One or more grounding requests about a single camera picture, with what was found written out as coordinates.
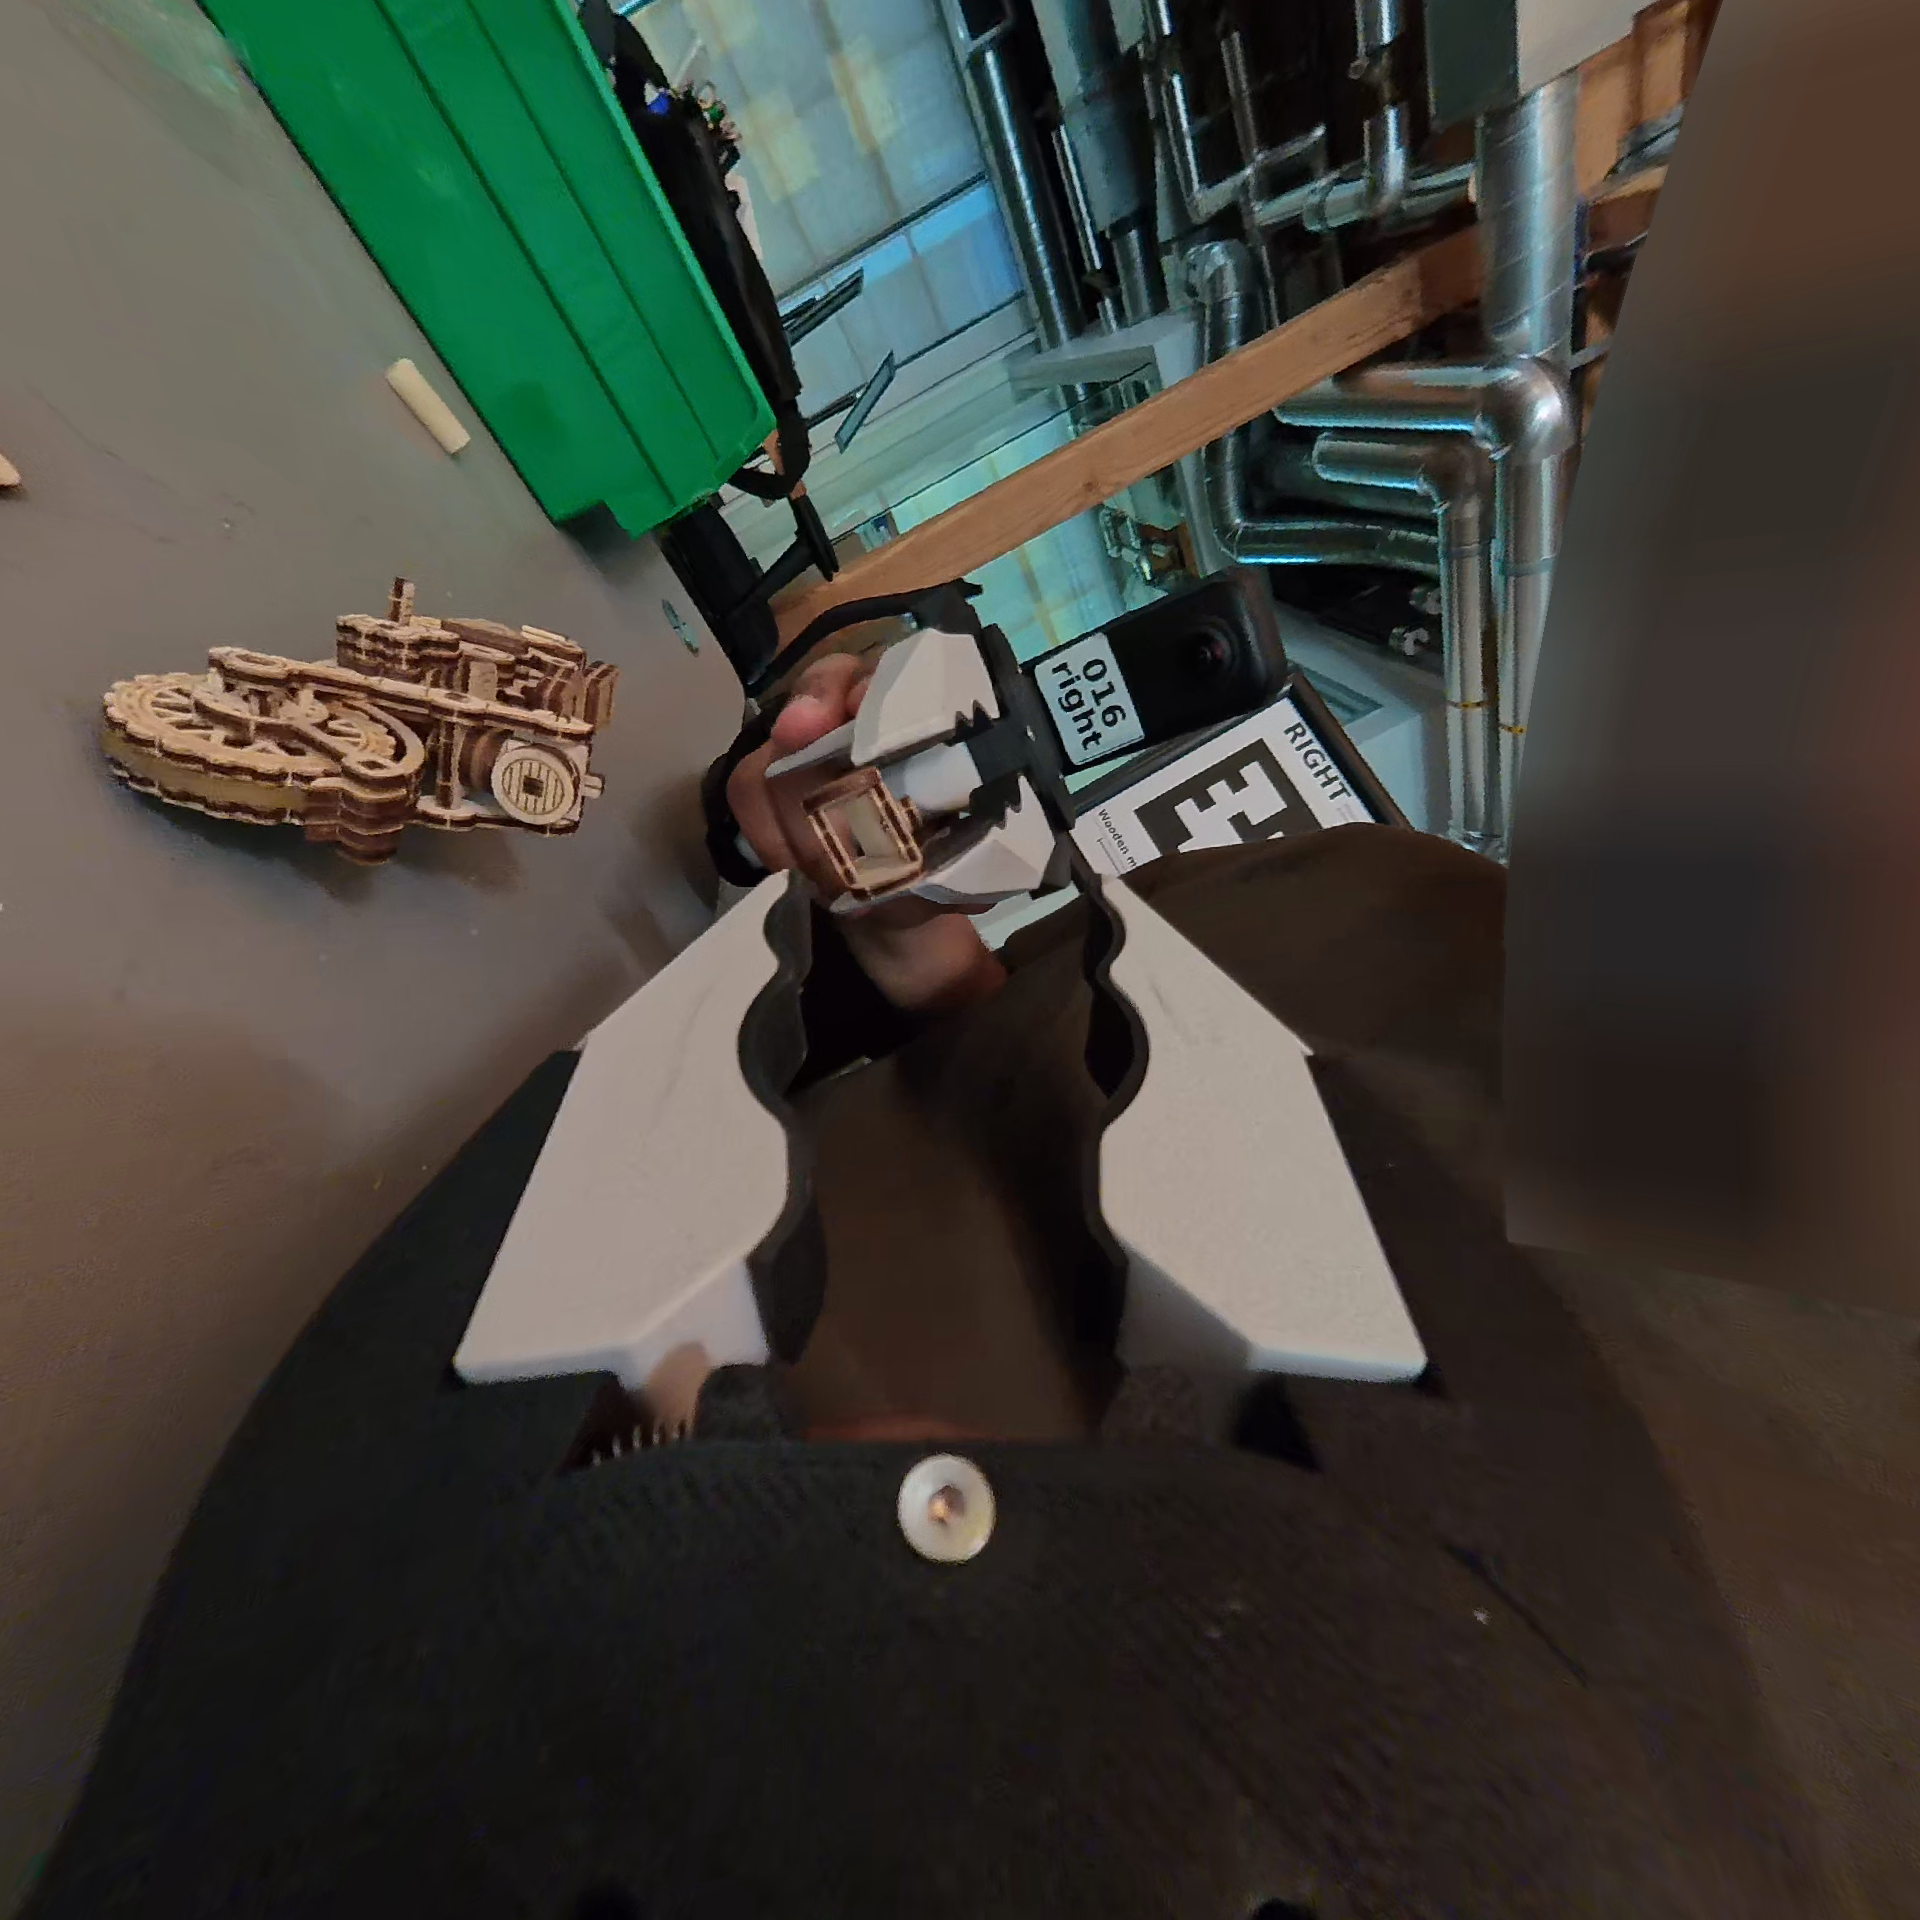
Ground small square wooden part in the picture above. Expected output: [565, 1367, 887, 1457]
[803, 765, 923, 903]

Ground grey desk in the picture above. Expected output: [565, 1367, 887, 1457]
[0, 0, 782, 1695]

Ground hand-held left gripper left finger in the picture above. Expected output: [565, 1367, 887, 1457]
[454, 877, 827, 1389]

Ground green plastic bin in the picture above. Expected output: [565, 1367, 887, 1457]
[202, 0, 780, 536]

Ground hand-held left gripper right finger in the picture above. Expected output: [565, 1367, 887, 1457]
[1078, 877, 1426, 1383]

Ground black office chair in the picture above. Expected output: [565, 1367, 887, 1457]
[575, 0, 842, 699]

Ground small white cylinder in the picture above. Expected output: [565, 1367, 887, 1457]
[385, 359, 470, 452]

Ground wooden motorcycle model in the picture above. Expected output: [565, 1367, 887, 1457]
[103, 575, 620, 867]

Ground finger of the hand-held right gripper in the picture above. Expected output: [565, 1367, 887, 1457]
[761, 630, 1037, 789]
[825, 742, 1081, 911]

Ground person's right hand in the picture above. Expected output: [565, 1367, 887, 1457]
[703, 661, 1009, 1051]

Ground metal ventilation pipes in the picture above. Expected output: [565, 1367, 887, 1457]
[959, 0, 1593, 863]

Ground wooden beam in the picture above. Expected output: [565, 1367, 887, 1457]
[773, 29, 1718, 649]

